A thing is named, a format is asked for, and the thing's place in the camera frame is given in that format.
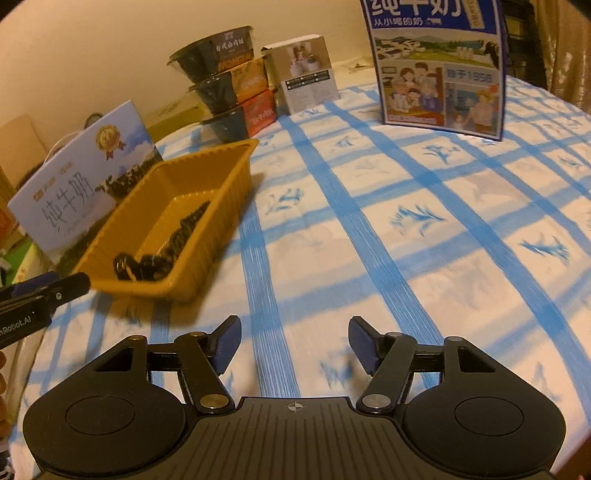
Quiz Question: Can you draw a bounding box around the black folding rack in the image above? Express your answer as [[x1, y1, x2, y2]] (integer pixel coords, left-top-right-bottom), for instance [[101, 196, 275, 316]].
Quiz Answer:
[[501, 0, 555, 88]]

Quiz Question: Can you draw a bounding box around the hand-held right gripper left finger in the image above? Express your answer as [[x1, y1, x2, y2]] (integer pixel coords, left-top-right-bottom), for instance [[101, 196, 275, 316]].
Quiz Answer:
[[93, 315, 243, 414]]

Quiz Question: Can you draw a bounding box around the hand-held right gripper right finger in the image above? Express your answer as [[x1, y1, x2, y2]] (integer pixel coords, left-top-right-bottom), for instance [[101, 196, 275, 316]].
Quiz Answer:
[[348, 316, 498, 414]]

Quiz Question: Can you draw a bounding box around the flat cardboard piece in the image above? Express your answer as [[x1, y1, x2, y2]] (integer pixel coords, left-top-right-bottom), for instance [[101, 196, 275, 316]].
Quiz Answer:
[[148, 97, 204, 125]]

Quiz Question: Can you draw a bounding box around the dark blue milk carton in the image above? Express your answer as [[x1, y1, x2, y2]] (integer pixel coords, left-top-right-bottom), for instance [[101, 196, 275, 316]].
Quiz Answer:
[[360, 0, 509, 141]]

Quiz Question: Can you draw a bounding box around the light wooden board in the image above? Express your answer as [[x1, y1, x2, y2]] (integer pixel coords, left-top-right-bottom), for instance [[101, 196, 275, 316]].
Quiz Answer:
[[0, 113, 49, 185]]

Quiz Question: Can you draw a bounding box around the patterned beige curtain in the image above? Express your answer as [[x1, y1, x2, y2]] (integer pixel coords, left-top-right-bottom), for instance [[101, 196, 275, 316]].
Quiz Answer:
[[531, 0, 591, 116]]

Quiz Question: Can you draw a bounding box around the person's left hand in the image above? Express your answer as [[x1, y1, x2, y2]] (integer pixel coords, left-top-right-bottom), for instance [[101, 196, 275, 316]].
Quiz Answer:
[[0, 352, 11, 437]]

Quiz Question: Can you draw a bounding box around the brown wooden bead necklace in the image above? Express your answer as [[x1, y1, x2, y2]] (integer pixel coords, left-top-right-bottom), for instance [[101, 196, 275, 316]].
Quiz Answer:
[[152, 200, 211, 264]]

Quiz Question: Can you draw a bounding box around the small white product box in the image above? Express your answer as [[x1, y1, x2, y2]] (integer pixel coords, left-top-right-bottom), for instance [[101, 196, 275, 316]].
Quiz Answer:
[[262, 34, 340, 114]]

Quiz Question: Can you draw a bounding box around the pale blue milk carton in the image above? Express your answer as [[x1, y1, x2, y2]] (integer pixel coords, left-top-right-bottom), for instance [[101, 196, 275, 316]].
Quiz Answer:
[[8, 99, 163, 266]]

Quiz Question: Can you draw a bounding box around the blue checked tablecloth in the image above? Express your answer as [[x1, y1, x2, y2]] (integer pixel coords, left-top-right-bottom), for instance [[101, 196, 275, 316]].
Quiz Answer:
[[9, 69, 591, 462]]

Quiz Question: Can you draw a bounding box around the orange-sleeved instant food bowl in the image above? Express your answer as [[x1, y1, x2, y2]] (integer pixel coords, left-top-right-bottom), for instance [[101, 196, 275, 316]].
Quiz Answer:
[[187, 58, 269, 114]]

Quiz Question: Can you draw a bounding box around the black-sleeved instant food bowl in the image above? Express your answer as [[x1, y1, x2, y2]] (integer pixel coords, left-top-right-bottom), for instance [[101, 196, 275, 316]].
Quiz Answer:
[[167, 25, 257, 77]]

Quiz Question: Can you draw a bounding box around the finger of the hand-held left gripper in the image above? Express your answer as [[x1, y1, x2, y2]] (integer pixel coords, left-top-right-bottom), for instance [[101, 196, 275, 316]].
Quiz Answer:
[[0, 272, 60, 301], [28, 272, 92, 306]]

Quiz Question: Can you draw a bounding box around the yellow plastic tray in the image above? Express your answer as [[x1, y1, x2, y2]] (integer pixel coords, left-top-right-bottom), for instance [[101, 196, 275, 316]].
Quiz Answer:
[[73, 138, 260, 302]]

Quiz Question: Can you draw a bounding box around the red-sleeved instant food bowl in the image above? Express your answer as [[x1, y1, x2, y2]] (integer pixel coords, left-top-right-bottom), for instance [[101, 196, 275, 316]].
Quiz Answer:
[[201, 90, 278, 141]]

